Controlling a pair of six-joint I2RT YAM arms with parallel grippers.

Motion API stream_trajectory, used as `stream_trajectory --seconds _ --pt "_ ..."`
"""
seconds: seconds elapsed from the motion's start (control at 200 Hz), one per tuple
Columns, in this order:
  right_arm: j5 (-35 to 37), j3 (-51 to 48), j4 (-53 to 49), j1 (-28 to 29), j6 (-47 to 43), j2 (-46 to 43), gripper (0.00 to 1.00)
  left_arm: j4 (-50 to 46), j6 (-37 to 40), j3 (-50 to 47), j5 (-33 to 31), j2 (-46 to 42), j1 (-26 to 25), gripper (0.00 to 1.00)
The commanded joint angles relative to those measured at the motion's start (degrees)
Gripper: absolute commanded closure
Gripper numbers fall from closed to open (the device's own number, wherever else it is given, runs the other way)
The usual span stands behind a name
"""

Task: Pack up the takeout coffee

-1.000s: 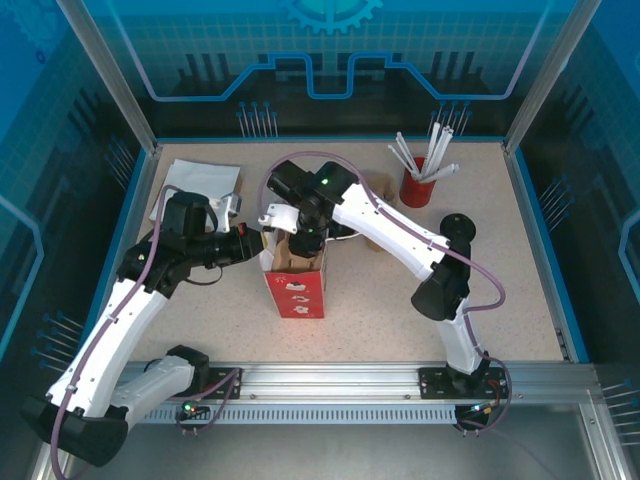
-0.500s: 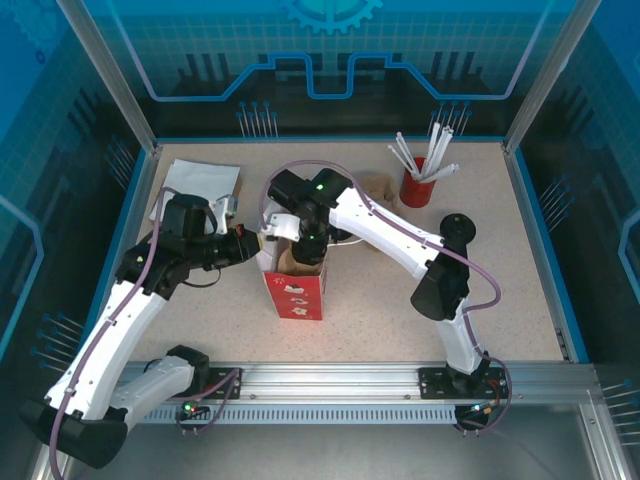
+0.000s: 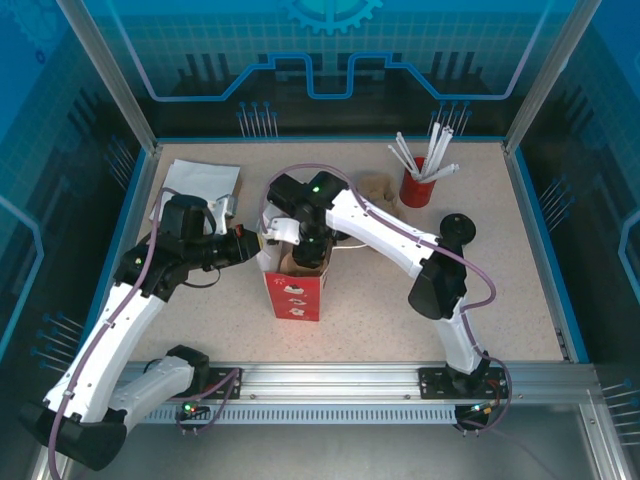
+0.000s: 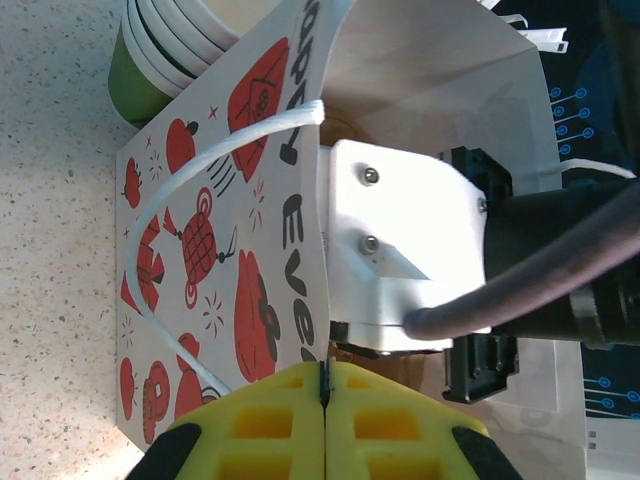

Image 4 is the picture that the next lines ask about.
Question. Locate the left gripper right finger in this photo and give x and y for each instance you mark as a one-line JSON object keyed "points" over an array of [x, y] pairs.
{"points": [[390, 450]]}

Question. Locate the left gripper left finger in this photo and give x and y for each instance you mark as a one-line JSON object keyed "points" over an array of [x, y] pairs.
{"points": [[260, 450]]}

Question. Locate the white red paper gift bag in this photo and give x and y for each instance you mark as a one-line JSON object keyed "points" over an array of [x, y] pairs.
{"points": [[210, 150]]}

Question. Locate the stack of paper cups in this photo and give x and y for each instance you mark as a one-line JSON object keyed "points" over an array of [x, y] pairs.
{"points": [[145, 75]]}

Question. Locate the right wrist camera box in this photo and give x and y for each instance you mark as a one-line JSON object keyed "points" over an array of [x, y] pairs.
{"points": [[400, 240]]}

